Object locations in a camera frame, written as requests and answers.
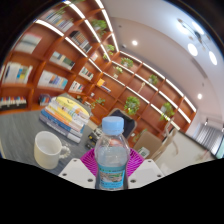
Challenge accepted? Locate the clear blue-capped water bottle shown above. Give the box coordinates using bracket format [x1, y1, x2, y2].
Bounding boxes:
[94, 115, 131, 192]

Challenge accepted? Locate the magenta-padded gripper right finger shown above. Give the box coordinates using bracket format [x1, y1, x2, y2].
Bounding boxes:
[127, 148, 165, 190]

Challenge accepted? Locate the wooden shelf unit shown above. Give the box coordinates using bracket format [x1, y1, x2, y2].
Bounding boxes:
[0, 0, 198, 141]

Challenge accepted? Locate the grey curtain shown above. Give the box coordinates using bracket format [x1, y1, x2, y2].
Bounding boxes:
[193, 123, 223, 155]

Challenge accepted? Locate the wooden artist mannequin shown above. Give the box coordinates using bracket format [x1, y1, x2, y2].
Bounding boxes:
[150, 117, 181, 161]

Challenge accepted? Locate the dark book stack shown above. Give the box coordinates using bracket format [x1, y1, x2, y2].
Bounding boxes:
[84, 126, 103, 150]

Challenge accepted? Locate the colourful book stack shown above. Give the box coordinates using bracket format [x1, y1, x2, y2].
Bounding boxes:
[38, 94, 93, 144]

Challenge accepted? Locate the dark office chair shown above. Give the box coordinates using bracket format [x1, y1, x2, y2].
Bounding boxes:
[106, 108, 138, 139]

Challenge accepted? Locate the white ceramic mug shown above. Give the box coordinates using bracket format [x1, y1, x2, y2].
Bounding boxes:
[33, 130, 72, 170]

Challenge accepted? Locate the ceiling chandelier lamp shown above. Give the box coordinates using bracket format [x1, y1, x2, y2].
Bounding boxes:
[176, 18, 219, 67]

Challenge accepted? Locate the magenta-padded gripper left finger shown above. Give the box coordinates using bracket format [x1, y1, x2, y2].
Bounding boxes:
[58, 147, 100, 190]

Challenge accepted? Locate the tan chair backrest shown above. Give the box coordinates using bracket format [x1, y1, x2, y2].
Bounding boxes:
[133, 130, 163, 159]

